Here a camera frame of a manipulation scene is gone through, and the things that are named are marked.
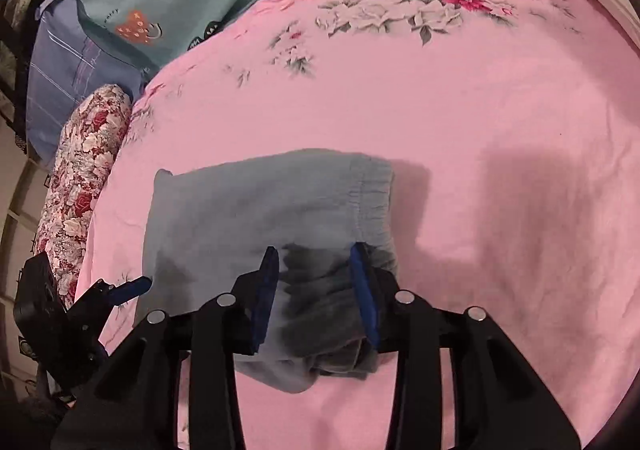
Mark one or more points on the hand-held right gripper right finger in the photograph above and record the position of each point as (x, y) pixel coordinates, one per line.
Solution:
(362, 295)

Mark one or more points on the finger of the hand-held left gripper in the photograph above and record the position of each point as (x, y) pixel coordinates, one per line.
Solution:
(125, 290)

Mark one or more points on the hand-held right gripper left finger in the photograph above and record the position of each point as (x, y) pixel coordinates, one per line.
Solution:
(267, 290)

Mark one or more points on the grey pants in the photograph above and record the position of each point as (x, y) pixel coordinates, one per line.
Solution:
(250, 210)

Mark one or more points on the red floral quilt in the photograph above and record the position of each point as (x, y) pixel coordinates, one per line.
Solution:
(80, 190)

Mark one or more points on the pink floral bed sheet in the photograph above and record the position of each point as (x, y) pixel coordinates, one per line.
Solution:
(450, 105)

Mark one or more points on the blue plaid sheet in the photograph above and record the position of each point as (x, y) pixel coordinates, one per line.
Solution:
(65, 80)

